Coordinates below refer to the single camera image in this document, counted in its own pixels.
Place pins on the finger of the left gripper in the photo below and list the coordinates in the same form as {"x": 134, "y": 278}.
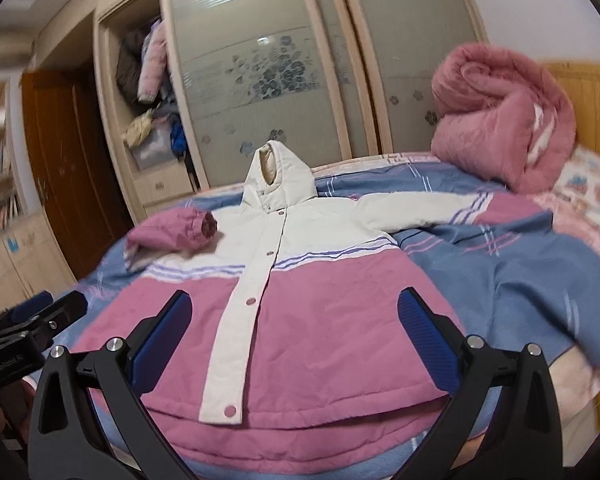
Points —
{"x": 49, "y": 321}
{"x": 22, "y": 312}

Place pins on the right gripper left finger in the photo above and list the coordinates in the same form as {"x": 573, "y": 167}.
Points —
{"x": 66, "y": 437}

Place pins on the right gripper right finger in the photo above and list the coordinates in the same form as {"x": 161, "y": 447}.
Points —
{"x": 524, "y": 438}

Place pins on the pink and white hooded jacket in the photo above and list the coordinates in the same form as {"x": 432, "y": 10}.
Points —
{"x": 295, "y": 362}

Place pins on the bookshelf cabinet with drawers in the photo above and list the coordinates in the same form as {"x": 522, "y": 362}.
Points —
{"x": 30, "y": 258}

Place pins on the pink bed sheet mattress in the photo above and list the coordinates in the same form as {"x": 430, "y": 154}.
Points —
{"x": 580, "y": 309}

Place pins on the brown wooden door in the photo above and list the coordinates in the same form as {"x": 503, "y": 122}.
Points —
{"x": 71, "y": 164}

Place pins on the translucent storage box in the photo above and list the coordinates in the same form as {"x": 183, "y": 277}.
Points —
{"x": 155, "y": 149}

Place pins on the beige bag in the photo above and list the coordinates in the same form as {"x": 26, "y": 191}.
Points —
{"x": 138, "y": 130}

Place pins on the blue garment in wardrobe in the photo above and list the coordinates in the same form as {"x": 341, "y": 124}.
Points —
{"x": 178, "y": 141}

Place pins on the hanging dark jacket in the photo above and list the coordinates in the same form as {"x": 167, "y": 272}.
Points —
{"x": 129, "y": 65}

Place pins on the floral pillow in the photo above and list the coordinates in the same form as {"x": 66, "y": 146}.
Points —
{"x": 579, "y": 183}

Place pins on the hanging pink puffer jacket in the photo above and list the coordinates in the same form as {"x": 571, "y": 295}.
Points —
{"x": 154, "y": 60}

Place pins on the wardrobe with glass sliding doors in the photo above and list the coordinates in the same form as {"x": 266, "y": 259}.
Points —
{"x": 332, "y": 79}

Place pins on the rolled pink quilt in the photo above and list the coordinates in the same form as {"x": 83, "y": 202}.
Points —
{"x": 502, "y": 116}

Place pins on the wooden headboard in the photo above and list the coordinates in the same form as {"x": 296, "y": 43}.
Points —
{"x": 581, "y": 82}

